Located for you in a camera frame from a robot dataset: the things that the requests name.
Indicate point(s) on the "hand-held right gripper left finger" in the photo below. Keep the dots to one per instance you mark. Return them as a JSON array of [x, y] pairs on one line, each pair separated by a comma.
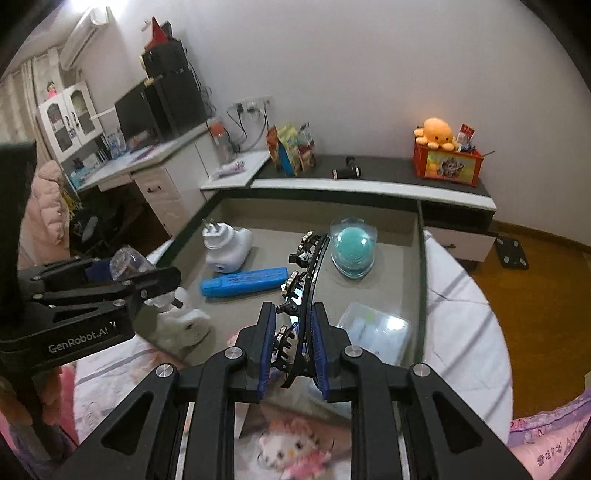
[[265, 341]]

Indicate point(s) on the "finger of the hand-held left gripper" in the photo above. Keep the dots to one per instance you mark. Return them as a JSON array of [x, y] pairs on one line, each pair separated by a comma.
[[69, 274], [152, 281]]

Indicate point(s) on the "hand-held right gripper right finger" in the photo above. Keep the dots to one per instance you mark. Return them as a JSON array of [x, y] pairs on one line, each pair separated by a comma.
[[318, 350]]

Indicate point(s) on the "clear glass bottle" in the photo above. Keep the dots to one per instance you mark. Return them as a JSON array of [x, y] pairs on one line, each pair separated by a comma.
[[127, 263]]

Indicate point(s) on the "white charger plug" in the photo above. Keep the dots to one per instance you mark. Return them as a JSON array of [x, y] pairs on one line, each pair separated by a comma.
[[184, 327]]

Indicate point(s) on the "blue plastic case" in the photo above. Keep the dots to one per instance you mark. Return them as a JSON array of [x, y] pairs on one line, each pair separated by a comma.
[[244, 281]]

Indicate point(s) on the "black flower hair clip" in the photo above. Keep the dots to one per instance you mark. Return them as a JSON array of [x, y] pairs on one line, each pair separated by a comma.
[[314, 272]]

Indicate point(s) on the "white plug-in device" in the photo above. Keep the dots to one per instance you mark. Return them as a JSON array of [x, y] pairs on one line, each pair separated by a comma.
[[231, 251]]

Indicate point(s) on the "teal ball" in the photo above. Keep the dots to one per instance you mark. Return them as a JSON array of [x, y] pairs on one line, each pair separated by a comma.
[[353, 247]]

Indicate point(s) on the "pink storage box black rim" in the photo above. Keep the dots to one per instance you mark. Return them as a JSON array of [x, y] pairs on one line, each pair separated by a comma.
[[277, 221]]

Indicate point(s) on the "clear plastic box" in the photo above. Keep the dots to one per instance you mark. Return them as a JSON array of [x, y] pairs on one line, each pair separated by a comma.
[[378, 332]]

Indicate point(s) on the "pink padded jacket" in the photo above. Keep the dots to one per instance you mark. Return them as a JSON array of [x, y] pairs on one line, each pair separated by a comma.
[[46, 212]]

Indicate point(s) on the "pink blanket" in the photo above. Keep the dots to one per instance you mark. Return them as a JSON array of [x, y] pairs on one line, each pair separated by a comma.
[[64, 415]]

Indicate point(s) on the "white desk drawer unit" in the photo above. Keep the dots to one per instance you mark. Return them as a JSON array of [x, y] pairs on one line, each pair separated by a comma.
[[161, 194]]

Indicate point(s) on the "pale pink plush doll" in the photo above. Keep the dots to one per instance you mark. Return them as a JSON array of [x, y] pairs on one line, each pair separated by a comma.
[[286, 447]]

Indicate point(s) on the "white desk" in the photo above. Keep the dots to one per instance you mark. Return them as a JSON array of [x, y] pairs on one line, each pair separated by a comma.
[[152, 157]]

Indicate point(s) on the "white glass-door cabinet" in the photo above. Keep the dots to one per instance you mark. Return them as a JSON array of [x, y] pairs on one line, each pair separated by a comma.
[[69, 120]]

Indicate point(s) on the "bottle with orange cap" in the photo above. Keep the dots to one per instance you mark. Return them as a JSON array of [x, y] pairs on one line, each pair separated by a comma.
[[220, 141]]

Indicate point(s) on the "black monitor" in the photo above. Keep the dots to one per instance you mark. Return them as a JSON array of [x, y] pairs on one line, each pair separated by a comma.
[[136, 115]]

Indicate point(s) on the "small black device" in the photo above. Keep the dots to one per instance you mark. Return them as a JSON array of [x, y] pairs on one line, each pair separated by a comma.
[[346, 171]]

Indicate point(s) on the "low cabinet with dark top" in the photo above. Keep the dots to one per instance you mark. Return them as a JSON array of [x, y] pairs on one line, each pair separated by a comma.
[[392, 177]]

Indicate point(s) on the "black computer tower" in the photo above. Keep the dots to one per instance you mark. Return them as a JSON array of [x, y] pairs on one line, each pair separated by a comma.
[[175, 92]]

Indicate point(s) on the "colourful snack bags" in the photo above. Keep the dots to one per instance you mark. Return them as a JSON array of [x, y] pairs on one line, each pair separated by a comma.
[[291, 150]]

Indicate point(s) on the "black floor scale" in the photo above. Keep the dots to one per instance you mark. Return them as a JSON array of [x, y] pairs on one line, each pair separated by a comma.
[[511, 251]]

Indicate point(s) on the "orange printed box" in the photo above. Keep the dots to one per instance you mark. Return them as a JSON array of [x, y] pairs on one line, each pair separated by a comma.
[[448, 166]]

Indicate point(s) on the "white air conditioner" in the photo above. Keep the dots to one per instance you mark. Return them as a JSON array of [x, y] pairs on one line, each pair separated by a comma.
[[83, 37]]

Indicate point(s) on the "orange octopus plush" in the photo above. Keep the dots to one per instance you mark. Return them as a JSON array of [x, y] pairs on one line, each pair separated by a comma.
[[436, 134]]

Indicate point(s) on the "purple printed quilt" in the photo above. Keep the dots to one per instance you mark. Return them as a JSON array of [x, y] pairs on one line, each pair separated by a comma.
[[549, 443]]

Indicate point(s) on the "white wall power strip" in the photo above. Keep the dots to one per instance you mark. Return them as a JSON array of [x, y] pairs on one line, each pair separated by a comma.
[[251, 102]]

